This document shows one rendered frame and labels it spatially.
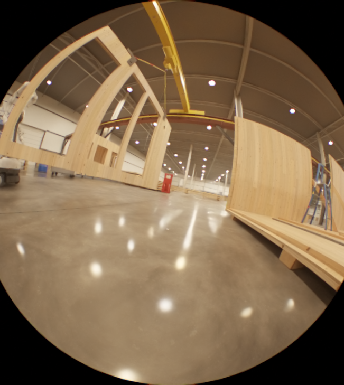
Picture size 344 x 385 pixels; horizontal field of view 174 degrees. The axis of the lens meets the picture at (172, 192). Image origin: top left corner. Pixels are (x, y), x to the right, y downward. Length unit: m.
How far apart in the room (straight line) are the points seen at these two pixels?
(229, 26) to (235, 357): 10.97
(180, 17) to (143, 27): 2.61
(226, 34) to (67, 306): 11.09
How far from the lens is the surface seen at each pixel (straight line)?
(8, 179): 2.04
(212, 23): 10.57
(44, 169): 6.67
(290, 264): 0.99
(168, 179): 8.09
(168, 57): 5.89
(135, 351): 0.36
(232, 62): 11.48
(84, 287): 0.45
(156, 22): 5.95
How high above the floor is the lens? 0.36
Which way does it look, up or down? 2 degrees down
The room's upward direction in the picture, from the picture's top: 11 degrees clockwise
